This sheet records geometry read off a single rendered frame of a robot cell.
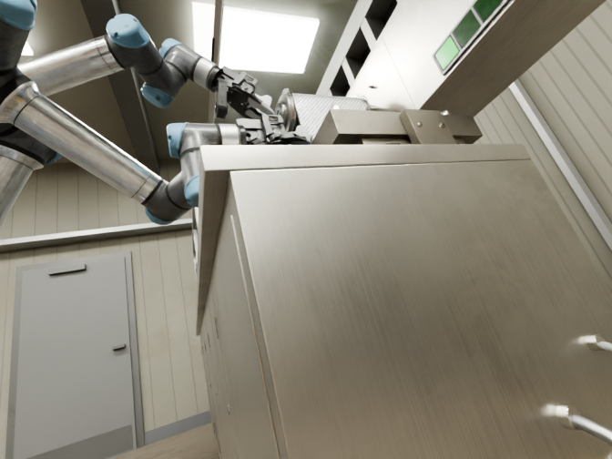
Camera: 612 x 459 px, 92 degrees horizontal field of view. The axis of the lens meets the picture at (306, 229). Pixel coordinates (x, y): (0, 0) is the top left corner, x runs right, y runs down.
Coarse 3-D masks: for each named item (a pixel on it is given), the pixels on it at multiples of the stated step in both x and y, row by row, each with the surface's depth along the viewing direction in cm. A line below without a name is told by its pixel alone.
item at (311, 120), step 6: (300, 114) 81; (306, 114) 82; (312, 114) 83; (318, 114) 83; (324, 114) 84; (300, 120) 80; (306, 120) 81; (312, 120) 82; (318, 120) 82; (306, 126) 80; (312, 126) 81; (318, 126) 81; (312, 132) 80
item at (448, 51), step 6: (450, 36) 71; (450, 42) 71; (444, 48) 73; (450, 48) 71; (456, 48) 70; (438, 54) 74; (444, 54) 73; (450, 54) 71; (438, 60) 75; (444, 60) 73; (450, 60) 72; (444, 66) 73
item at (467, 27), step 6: (468, 18) 66; (474, 18) 65; (462, 24) 68; (468, 24) 66; (474, 24) 65; (456, 30) 69; (462, 30) 68; (468, 30) 67; (474, 30) 65; (456, 36) 69; (462, 36) 68; (468, 36) 67; (462, 42) 68
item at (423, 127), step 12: (408, 120) 61; (420, 120) 61; (432, 120) 63; (408, 132) 61; (420, 132) 60; (432, 132) 61; (444, 132) 62; (420, 144) 58; (432, 144) 59; (444, 144) 61
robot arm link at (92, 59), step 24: (120, 24) 66; (72, 48) 67; (96, 48) 67; (120, 48) 68; (144, 48) 70; (24, 72) 67; (48, 72) 67; (72, 72) 68; (96, 72) 70; (144, 72) 74
